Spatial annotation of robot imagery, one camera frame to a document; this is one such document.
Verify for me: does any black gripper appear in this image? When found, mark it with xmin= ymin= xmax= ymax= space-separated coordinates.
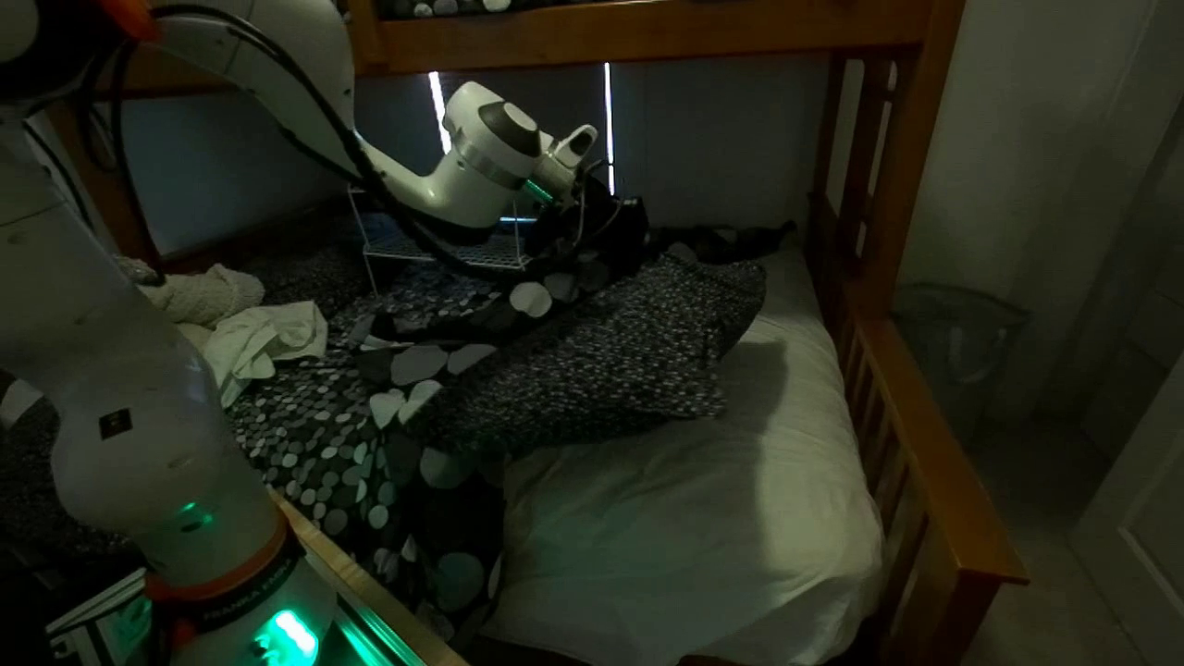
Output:
xmin=540 ymin=192 xmax=650 ymax=278

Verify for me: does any black white-dotted pillow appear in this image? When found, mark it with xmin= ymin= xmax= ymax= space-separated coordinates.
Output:
xmin=409 ymin=253 xmax=770 ymax=462

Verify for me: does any black large pebble print duvet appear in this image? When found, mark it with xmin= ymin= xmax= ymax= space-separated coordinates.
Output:
xmin=347 ymin=219 xmax=795 ymax=653

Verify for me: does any wooden bed ladder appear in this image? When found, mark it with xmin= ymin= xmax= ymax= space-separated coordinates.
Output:
xmin=807 ymin=53 xmax=911 ymax=320

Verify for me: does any pebble print bunk bedding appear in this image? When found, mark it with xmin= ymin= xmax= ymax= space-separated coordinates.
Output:
xmin=379 ymin=0 xmax=520 ymax=19

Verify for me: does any white mattress sheet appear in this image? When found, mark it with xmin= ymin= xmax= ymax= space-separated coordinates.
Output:
xmin=476 ymin=236 xmax=888 ymax=666

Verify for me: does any black small pebble print sheet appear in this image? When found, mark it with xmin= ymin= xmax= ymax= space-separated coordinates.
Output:
xmin=226 ymin=349 xmax=429 ymax=571

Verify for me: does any mesh trash can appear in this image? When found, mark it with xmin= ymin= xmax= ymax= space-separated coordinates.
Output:
xmin=888 ymin=278 xmax=1029 ymax=449

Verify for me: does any white panel door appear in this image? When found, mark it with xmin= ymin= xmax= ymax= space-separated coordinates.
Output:
xmin=1069 ymin=356 xmax=1184 ymax=666

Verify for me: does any white box with black edges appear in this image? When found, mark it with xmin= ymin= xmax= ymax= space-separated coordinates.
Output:
xmin=43 ymin=566 xmax=158 ymax=666

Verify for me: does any white wire shelf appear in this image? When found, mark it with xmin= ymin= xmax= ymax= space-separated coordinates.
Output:
xmin=345 ymin=180 xmax=546 ymax=278

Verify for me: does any wooden bunk bed frame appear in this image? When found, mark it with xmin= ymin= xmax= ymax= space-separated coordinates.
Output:
xmin=0 ymin=0 xmax=1031 ymax=666

